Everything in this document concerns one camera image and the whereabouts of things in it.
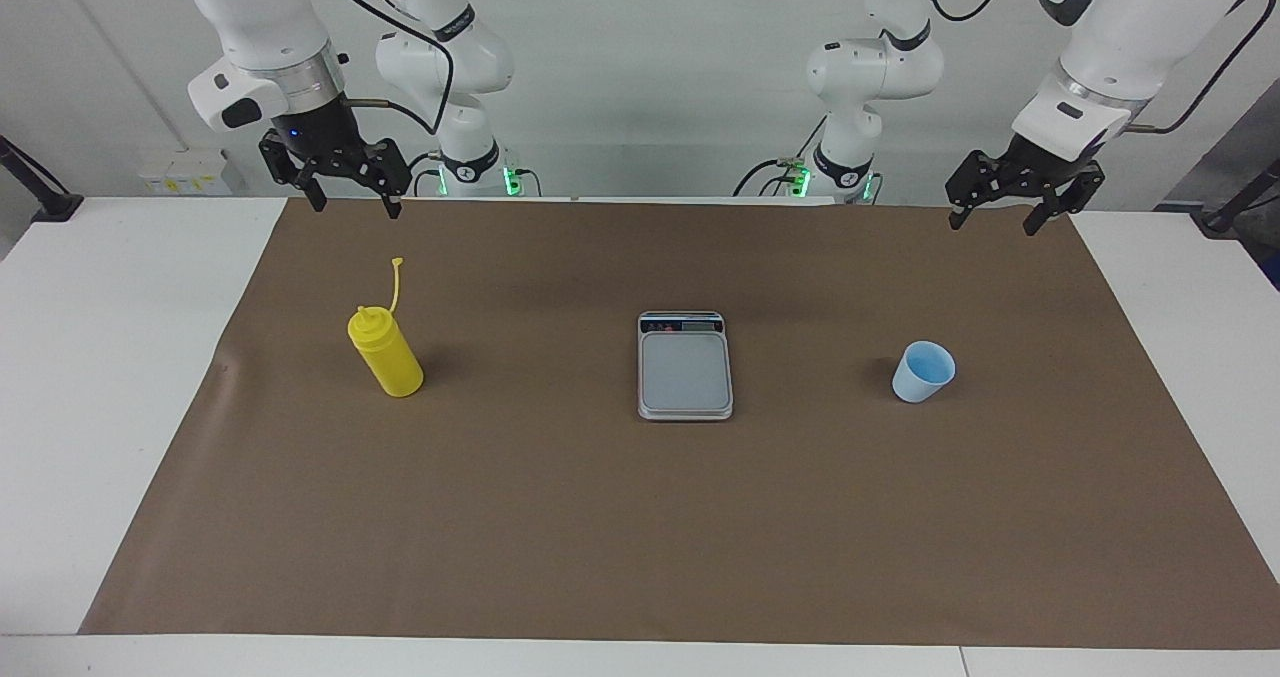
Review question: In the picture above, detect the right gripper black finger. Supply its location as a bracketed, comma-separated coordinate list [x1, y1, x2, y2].
[366, 140, 412, 220]
[260, 133, 329, 213]

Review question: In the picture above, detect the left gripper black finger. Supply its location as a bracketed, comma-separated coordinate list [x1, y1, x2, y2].
[948, 152, 1009, 230]
[1022, 165, 1107, 236]

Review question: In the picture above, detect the yellow squeeze bottle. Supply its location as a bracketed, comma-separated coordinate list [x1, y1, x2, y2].
[347, 256, 425, 398]

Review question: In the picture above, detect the light blue plastic cup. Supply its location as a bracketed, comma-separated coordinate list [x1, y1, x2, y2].
[892, 341, 957, 404]

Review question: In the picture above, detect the silver digital kitchen scale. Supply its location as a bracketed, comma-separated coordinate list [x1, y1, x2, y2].
[637, 310, 734, 422]

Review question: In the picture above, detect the black clamp stand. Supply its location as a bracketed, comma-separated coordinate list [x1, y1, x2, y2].
[1195, 157, 1280, 236]
[0, 135, 84, 223]

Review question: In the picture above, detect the brown paper mat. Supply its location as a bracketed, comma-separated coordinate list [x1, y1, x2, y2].
[78, 197, 1280, 650]

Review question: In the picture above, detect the black base cable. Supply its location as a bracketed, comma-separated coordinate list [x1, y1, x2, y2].
[395, 152, 446, 198]
[733, 115, 831, 198]

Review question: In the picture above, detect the white wall socket box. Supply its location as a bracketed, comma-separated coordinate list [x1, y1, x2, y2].
[138, 149, 231, 196]

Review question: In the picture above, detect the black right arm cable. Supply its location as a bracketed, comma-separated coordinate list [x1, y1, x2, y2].
[320, 0, 457, 138]

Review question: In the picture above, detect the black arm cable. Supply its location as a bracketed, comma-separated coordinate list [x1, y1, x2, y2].
[320, 0, 457, 138]
[920, 0, 1280, 136]

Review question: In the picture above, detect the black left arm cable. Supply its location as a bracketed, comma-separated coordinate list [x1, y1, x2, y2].
[920, 0, 1280, 136]

